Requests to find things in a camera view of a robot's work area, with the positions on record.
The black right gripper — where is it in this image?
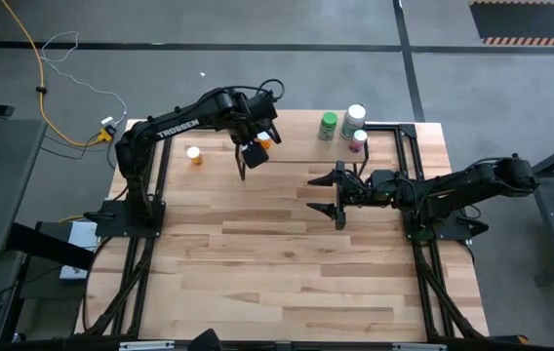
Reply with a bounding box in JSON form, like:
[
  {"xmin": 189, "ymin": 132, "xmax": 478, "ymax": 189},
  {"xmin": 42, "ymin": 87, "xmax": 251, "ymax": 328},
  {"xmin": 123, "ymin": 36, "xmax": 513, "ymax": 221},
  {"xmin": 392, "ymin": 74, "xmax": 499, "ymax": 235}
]
[{"xmin": 305, "ymin": 160, "xmax": 400, "ymax": 231}]

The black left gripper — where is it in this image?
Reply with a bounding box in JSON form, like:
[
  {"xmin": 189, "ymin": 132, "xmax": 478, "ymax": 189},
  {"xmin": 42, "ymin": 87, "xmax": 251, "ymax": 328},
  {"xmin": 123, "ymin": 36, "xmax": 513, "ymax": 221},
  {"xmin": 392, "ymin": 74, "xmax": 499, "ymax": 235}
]
[{"xmin": 231, "ymin": 99, "xmax": 282, "ymax": 170}]

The pink bottle white cap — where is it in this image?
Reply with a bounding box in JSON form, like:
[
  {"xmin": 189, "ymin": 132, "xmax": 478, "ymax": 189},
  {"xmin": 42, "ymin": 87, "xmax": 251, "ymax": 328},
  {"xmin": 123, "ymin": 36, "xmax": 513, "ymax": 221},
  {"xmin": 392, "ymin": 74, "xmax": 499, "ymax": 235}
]
[{"xmin": 348, "ymin": 129, "xmax": 369, "ymax": 154}]

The large green bottle white cap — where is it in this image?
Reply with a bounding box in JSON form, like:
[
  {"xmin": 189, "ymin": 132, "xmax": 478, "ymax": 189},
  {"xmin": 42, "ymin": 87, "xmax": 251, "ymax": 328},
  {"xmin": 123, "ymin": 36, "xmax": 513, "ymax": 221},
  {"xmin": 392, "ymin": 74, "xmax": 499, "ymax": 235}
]
[{"xmin": 338, "ymin": 103, "xmax": 368, "ymax": 141}]

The small raised wooden shelf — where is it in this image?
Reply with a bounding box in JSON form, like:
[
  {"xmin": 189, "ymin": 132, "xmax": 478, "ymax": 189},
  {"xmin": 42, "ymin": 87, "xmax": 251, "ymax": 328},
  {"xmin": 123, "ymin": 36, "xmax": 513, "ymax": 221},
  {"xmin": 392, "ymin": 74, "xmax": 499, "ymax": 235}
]
[{"xmin": 235, "ymin": 109, "xmax": 371, "ymax": 181}]

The dark pointed object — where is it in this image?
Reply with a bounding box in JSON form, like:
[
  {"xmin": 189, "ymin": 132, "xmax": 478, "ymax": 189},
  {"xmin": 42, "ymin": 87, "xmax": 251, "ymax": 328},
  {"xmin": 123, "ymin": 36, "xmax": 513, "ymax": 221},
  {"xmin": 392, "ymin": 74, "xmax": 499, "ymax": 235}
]
[{"xmin": 192, "ymin": 328, "xmax": 223, "ymax": 351}]

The white power supply box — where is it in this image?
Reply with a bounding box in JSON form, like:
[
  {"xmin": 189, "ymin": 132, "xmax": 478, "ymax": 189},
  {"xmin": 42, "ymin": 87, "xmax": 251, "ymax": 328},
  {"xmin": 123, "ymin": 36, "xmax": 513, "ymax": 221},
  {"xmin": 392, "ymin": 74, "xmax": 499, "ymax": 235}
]
[{"xmin": 59, "ymin": 218, "xmax": 101, "ymax": 282}]

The orange black clamp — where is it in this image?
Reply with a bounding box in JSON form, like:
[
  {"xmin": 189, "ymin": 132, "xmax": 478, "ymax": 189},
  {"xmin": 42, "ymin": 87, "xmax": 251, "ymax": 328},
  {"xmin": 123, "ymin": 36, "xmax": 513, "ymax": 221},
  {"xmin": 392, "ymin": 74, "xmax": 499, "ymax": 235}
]
[{"xmin": 489, "ymin": 333, "xmax": 532, "ymax": 346}]

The black beam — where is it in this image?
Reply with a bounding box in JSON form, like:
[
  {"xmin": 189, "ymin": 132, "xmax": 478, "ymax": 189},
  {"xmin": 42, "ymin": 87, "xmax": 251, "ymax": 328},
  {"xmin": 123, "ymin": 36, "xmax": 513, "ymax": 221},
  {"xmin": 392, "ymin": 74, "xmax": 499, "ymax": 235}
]
[{"xmin": 6, "ymin": 222, "xmax": 97, "ymax": 272}]

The black mat striped edge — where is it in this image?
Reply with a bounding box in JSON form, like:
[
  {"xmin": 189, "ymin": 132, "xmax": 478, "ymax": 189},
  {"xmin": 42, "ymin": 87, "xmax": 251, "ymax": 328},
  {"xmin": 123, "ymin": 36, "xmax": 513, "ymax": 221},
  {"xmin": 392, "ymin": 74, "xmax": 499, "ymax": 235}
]
[{"xmin": 468, "ymin": 0, "xmax": 554, "ymax": 48}]

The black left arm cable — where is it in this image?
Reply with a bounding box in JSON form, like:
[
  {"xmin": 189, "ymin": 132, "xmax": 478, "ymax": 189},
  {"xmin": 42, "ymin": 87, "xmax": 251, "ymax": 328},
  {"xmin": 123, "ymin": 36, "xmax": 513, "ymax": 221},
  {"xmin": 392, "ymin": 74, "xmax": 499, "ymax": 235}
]
[{"xmin": 245, "ymin": 78, "xmax": 287, "ymax": 103}]

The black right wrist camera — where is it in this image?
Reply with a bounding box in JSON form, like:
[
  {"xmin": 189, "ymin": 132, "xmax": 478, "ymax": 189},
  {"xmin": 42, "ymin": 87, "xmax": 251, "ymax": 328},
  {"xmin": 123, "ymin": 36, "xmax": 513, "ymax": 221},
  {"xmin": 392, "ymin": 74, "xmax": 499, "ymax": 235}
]
[{"xmin": 372, "ymin": 170, "xmax": 395, "ymax": 194}]

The black aluminium rig frame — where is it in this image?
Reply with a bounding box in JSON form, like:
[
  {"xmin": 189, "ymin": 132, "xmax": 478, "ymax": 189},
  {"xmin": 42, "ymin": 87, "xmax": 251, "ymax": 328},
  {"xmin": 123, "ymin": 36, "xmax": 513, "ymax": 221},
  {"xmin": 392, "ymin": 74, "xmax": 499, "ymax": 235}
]
[{"xmin": 74, "ymin": 119, "xmax": 491, "ymax": 342}]

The silver metal bracket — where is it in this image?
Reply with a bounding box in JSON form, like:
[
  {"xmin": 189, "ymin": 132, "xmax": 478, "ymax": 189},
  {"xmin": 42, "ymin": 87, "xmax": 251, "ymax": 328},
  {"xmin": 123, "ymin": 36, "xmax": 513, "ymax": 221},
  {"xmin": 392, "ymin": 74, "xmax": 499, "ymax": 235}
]
[
  {"xmin": 119, "ymin": 340, "xmax": 176, "ymax": 351},
  {"xmin": 392, "ymin": 342, "xmax": 448, "ymax": 351}
]

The thin white cable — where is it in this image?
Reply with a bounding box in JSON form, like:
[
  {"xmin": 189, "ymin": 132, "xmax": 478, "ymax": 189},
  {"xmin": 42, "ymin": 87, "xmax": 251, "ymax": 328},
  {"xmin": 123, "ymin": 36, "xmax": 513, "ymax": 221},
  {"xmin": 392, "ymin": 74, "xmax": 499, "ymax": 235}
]
[{"xmin": 40, "ymin": 30, "xmax": 129, "ymax": 126}]

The gray table frame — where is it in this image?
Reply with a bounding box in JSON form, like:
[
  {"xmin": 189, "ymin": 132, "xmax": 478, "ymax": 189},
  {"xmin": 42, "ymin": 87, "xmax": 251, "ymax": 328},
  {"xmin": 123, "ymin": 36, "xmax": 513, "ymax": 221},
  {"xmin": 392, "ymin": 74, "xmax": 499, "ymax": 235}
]
[{"xmin": 500, "ymin": 134, "xmax": 554, "ymax": 287}]

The yellow extension cable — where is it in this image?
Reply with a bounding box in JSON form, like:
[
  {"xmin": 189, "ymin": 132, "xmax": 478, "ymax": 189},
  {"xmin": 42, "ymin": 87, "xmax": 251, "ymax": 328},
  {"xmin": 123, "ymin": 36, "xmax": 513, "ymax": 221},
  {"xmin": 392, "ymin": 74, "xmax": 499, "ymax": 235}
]
[{"xmin": 0, "ymin": 0, "xmax": 115, "ymax": 148}]

